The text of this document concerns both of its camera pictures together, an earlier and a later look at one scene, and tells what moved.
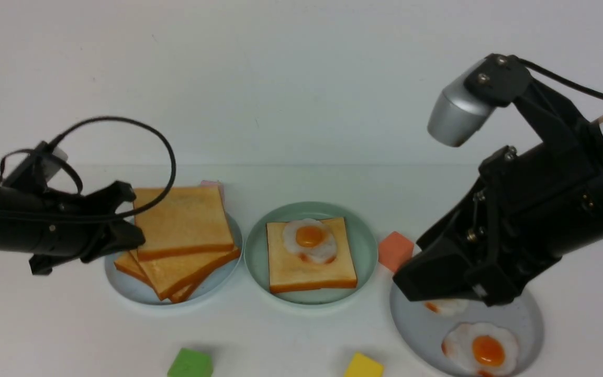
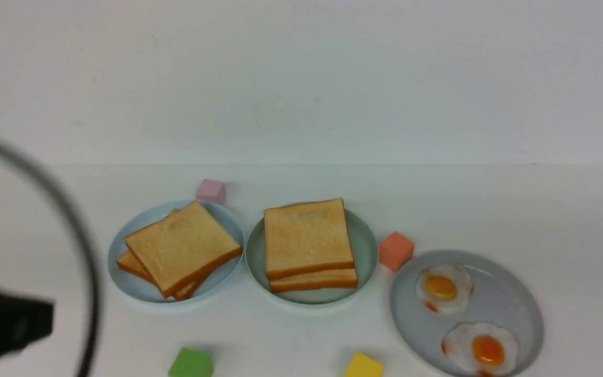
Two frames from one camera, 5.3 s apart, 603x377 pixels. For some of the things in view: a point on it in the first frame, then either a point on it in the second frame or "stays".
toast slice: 186,219 → 306,237
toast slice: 128,264 stays
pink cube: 211,184 stays
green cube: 190,363 stays
